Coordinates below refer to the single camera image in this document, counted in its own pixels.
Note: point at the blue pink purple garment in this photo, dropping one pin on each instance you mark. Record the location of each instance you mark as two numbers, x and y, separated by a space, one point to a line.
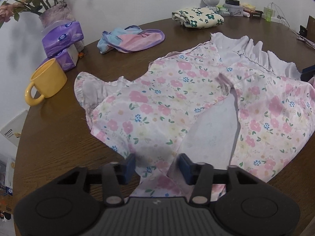
130 39

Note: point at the lower purple tissue pack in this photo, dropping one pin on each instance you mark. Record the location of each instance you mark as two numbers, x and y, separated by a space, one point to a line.
67 58

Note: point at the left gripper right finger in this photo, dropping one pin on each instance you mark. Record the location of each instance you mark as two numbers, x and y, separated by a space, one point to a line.
240 203

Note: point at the grey tin box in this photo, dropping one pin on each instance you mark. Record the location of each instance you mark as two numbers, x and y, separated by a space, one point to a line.
234 10

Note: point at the black charger block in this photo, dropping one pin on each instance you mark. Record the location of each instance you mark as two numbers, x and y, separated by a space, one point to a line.
233 2

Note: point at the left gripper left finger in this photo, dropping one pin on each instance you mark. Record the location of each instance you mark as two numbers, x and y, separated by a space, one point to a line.
74 202

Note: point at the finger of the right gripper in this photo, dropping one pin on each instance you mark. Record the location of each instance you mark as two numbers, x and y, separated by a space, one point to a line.
308 73

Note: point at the yellow sticky note stack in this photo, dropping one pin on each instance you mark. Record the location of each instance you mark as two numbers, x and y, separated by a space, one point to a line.
248 6

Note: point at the white power strip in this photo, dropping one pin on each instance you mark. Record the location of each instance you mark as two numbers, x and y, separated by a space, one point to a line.
277 19

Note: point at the pink floral baby dress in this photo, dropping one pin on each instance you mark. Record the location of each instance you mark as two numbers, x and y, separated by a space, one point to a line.
224 102

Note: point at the white astronaut speaker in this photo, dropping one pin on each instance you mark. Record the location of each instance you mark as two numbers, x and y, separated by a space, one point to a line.
210 0

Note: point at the green white small boxes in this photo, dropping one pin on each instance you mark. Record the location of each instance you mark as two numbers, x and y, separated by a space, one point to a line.
223 11

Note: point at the purple tissue pack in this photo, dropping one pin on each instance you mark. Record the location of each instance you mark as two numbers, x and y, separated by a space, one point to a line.
60 35
67 58

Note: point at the upper purple tissue pack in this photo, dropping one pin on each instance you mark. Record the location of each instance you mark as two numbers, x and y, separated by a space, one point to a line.
60 35

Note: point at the green spray bottle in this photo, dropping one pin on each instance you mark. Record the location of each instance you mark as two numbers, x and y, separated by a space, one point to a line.
268 12

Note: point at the white tube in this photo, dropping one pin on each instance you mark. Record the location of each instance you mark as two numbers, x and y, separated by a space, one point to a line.
246 14

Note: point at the dark red box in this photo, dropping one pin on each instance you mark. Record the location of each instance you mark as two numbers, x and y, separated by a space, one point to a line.
254 14

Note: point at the cream green-flower folded cloth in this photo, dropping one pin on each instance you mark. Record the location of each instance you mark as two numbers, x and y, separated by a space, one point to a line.
198 17

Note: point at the yellow ceramic mug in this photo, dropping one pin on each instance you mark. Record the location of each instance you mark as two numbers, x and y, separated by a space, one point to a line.
48 79

